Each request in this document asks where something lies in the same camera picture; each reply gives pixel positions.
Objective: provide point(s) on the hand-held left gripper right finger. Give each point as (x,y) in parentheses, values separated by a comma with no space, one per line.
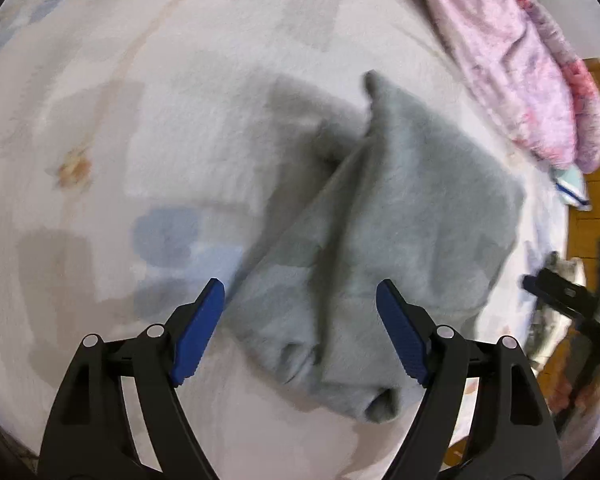
(402,332)

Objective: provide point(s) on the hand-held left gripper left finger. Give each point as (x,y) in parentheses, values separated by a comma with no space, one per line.
(197,332)

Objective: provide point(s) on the grey hoodie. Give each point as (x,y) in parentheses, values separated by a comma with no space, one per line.
(405,200)

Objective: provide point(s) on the wooden bed headboard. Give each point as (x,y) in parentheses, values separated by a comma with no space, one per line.
(587,240)

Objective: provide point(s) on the purple floral quilt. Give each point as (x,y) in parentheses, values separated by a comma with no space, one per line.
(505,60)

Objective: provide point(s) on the leaf print bed sheet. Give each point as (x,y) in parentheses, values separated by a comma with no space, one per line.
(105,85)

